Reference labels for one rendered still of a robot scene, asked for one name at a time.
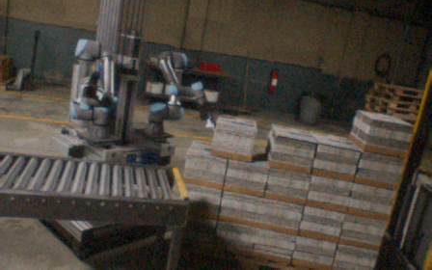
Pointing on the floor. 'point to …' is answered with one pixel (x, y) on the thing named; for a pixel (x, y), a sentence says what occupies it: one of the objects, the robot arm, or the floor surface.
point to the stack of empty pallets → (393, 99)
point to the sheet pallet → (6, 71)
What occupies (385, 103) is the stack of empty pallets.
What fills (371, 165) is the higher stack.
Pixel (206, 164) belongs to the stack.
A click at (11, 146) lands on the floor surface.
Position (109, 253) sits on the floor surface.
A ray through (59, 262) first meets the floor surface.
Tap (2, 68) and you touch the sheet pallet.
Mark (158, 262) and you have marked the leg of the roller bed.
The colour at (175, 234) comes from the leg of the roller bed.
